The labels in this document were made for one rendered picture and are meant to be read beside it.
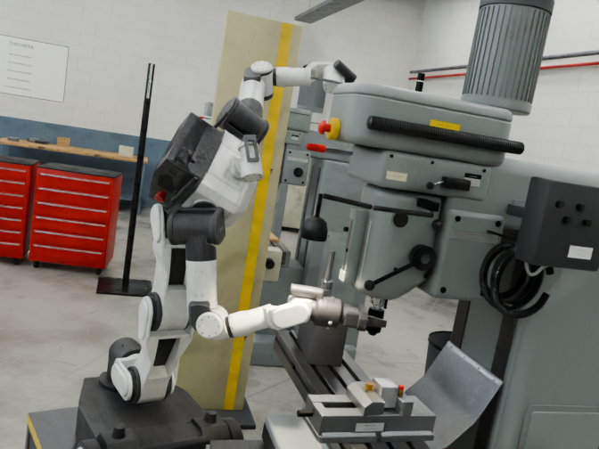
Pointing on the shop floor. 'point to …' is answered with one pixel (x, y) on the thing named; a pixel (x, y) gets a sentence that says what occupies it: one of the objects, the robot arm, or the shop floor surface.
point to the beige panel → (235, 395)
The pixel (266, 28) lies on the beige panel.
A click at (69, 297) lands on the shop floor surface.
